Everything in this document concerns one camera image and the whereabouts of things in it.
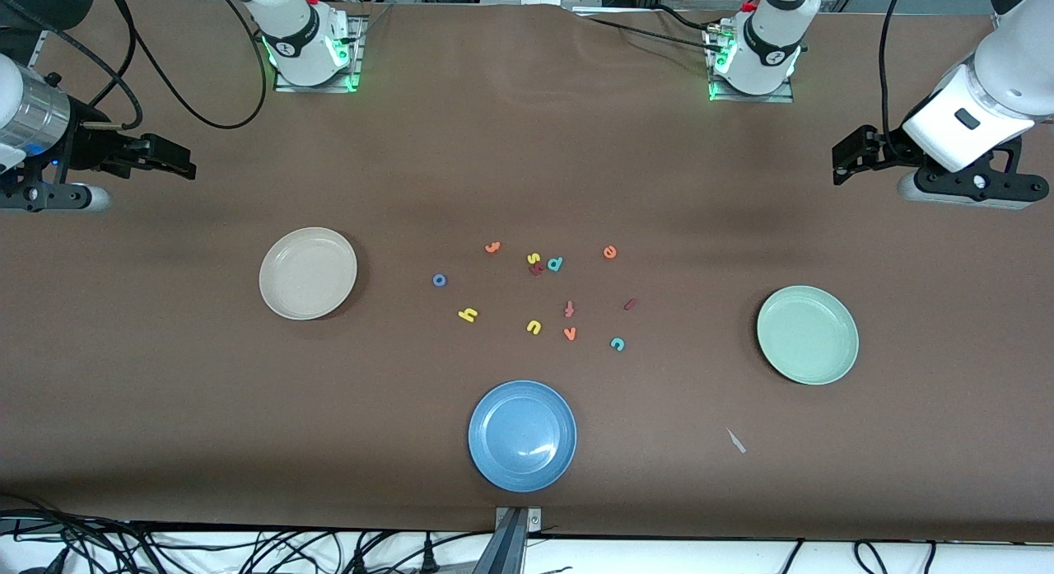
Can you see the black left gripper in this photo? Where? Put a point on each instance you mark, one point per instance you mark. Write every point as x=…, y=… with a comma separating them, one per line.
x=892, y=146

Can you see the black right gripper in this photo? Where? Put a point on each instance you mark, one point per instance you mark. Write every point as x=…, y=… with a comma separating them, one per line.
x=89, y=143

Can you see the yellow letter h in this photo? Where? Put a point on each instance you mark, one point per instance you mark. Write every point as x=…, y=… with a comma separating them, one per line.
x=469, y=316

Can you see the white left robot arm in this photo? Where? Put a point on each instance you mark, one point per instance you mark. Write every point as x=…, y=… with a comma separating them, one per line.
x=1005, y=72

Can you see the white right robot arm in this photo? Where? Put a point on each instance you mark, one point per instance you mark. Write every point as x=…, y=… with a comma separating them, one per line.
x=300, y=39

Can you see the beige brown plate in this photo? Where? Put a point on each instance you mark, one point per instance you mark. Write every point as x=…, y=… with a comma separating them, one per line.
x=296, y=298

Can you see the light green plate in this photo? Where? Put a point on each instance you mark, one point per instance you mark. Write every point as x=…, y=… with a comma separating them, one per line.
x=811, y=364

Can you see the brown table cover sheet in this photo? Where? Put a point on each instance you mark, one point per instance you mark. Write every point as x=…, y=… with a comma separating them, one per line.
x=165, y=393

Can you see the white paper scrap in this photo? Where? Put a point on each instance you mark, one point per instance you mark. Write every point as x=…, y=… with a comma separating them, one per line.
x=735, y=440

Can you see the teal letter d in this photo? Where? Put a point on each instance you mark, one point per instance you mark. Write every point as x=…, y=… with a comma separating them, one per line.
x=555, y=264

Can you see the blue plate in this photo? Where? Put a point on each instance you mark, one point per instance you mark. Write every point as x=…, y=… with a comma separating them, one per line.
x=519, y=434

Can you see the black power plug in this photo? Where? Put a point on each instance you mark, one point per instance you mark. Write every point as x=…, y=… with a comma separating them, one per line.
x=360, y=562
x=428, y=557

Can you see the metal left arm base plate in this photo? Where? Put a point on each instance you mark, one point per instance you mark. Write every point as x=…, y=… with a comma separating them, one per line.
x=749, y=98

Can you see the aluminium frame rail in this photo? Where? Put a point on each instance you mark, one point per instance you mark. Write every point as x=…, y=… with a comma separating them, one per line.
x=37, y=57
x=998, y=19

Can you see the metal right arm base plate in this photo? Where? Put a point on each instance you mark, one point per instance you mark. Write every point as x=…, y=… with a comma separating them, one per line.
x=359, y=55

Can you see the grey metal camera bracket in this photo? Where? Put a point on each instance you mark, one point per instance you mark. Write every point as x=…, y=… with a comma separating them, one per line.
x=509, y=549

